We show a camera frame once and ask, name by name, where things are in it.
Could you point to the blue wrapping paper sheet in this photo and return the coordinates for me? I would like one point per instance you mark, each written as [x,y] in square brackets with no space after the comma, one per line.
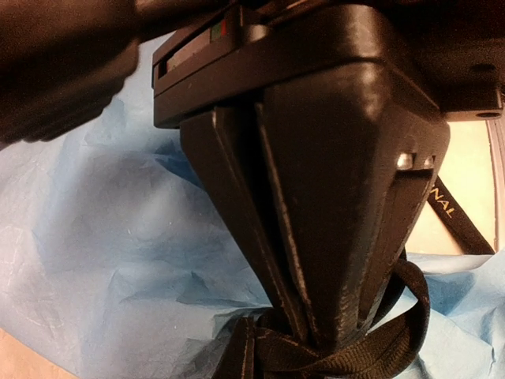
[114,263]

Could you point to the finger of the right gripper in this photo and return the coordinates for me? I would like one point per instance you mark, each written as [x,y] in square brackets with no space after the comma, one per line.
[226,150]
[352,153]

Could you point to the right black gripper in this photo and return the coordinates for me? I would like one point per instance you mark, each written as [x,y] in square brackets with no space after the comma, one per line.
[62,62]

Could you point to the black ribbon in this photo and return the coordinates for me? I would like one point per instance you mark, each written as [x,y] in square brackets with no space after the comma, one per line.
[266,347]

